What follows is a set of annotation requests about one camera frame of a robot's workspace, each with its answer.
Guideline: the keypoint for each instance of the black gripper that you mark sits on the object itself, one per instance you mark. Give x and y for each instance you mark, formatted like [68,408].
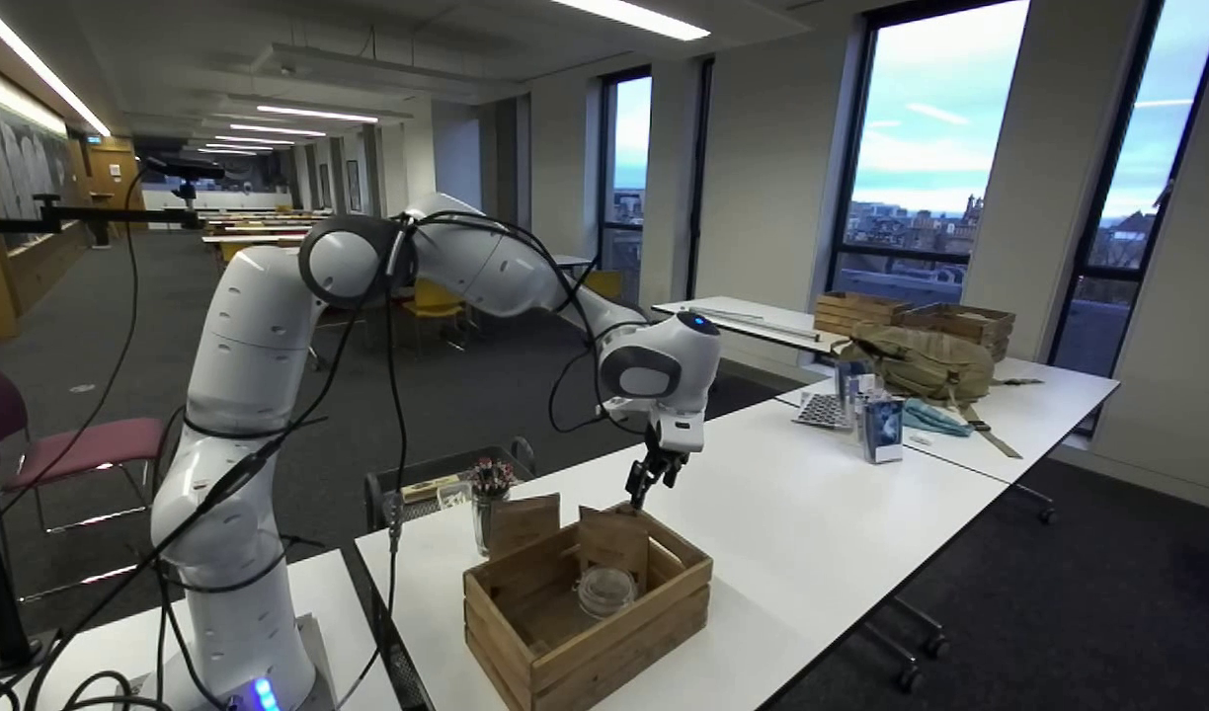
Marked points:
[667,469]

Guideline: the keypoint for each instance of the brown paper packet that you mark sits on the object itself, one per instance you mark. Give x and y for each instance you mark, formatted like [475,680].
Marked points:
[523,524]
[615,540]

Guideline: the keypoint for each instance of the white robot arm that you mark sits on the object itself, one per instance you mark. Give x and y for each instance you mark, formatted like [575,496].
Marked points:
[241,358]

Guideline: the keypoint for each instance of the clear glass jar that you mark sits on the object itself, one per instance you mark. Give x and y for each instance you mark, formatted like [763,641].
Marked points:
[605,592]

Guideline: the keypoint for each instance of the mesh pencil cup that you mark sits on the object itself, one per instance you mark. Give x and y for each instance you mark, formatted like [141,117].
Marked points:
[486,482]

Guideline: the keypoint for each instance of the wooden slatted crate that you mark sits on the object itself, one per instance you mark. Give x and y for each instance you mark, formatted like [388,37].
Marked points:
[605,653]

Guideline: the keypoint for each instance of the blue white carton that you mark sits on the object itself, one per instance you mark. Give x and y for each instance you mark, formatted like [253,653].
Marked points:
[883,430]

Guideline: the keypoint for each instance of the yellow chair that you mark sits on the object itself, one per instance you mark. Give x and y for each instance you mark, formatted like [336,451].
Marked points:
[435,300]

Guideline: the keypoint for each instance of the teal flat packet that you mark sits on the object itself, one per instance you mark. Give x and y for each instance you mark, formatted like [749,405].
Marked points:
[934,418]

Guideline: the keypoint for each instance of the olive green bag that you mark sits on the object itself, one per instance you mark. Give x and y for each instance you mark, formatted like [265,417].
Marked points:
[928,362]

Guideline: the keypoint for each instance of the dark wooden crate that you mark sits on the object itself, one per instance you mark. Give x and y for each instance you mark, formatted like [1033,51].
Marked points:
[966,324]

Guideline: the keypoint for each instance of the rectangular ceiling light panel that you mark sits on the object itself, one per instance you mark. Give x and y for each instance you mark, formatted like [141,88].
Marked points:
[318,117]
[631,18]

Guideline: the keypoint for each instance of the maroon office chair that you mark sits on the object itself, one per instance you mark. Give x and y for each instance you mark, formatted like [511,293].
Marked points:
[83,446]

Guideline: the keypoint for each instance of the long ceiling strip light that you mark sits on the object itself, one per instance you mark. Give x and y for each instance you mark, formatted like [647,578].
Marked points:
[39,64]

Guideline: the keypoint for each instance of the white wrist camera block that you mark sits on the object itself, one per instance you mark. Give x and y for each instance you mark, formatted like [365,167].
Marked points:
[680,430]

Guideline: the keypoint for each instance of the black camera boom stand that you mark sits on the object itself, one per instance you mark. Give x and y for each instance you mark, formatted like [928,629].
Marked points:
[106,212]

